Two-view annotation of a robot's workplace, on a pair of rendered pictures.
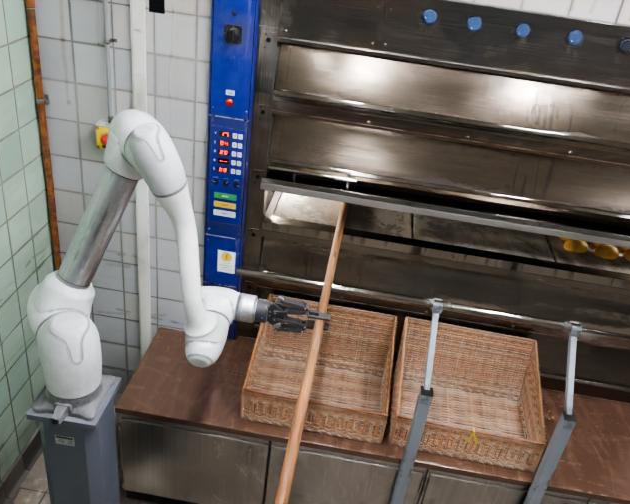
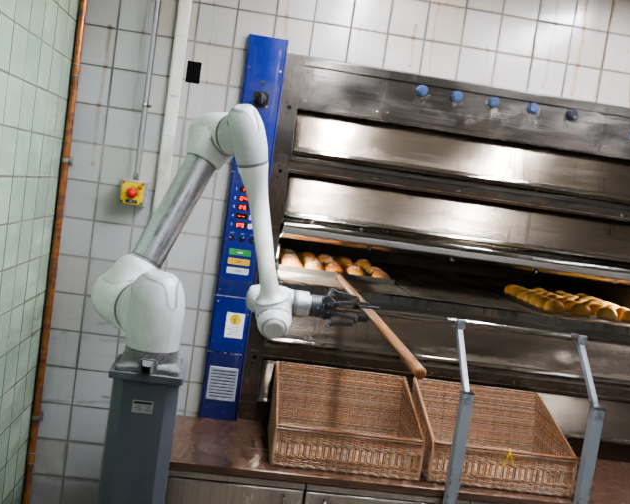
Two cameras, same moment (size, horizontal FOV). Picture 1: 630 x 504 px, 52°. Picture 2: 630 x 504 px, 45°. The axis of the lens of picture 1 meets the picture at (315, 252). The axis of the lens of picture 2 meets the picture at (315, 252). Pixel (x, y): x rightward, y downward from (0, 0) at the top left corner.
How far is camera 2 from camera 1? 1.32 m
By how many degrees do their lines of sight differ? 27
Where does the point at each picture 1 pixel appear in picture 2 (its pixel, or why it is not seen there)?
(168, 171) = (261, 141)
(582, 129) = (549, 181)
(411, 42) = (408, 111)
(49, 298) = (128, 270)
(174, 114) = not seen: hidden behind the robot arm
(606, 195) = (576, 240)
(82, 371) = (174, 320)
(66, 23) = (105, 90)
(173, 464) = not seen: outside the picture
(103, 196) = (187, 177)
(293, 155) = (307, 210)
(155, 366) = not seen: hidden behind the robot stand
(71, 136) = (88, 197)
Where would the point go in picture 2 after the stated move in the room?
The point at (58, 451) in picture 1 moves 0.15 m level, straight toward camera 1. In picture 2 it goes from (131, 423) to (153, 442)
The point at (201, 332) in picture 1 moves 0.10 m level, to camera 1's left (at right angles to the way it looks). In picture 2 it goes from (276, 300) to (244, 296)
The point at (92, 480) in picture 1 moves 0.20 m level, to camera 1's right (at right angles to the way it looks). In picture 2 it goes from (159, 465) to (229, 471)
